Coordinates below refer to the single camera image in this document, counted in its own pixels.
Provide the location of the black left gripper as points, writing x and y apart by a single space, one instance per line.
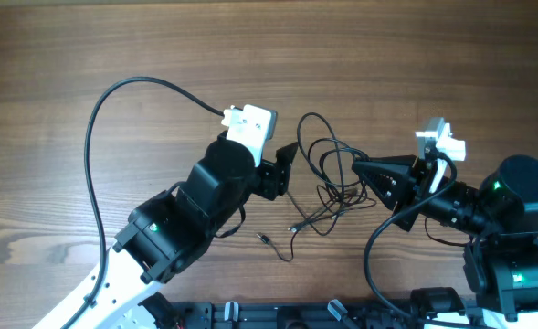
271 178

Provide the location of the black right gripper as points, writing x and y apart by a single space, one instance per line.
392 176

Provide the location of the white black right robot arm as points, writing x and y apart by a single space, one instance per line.
500 217

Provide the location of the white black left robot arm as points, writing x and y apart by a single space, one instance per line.
170 231

